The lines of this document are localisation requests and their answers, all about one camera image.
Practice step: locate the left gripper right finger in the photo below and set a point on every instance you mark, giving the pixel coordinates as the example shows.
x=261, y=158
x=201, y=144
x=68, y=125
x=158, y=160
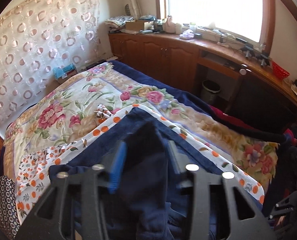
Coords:
x=216, y=198

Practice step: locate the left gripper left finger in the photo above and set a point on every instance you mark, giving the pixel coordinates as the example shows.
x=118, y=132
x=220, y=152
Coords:
x=53, y=215

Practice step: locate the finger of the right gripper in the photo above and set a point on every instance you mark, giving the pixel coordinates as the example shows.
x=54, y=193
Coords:
x=286, y=208

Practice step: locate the navy blue printed t-shirt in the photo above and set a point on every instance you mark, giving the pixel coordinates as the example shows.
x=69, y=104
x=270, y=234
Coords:
x=146, y=205

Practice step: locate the navy circle pattern cloth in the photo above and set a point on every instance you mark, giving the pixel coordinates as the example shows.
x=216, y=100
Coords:
x=9, y=222

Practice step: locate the black waste bin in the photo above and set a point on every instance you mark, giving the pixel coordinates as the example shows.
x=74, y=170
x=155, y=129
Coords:
x=209, y=92

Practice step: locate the dark chair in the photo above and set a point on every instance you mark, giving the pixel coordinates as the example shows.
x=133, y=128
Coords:
x=261, y=106

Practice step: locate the floral quilt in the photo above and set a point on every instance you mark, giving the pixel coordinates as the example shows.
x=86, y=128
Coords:
x=68, y=113

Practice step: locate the wooden cabinet desk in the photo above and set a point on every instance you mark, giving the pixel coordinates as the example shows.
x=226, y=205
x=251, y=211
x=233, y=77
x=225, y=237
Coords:
x=181, y=64

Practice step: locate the red basket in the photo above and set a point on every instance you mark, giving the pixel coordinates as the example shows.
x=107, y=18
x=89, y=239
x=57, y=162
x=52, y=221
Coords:
x=279, y=72

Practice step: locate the teal box by bed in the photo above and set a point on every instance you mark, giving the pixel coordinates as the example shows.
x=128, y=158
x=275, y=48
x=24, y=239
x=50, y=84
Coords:
x=63, y=71

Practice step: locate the cardboard box on desk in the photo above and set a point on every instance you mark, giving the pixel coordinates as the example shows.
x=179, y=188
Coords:
x=138, y=25

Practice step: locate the white circle pattern curtain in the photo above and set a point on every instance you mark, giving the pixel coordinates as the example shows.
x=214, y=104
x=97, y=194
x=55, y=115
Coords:
x=38, y=36

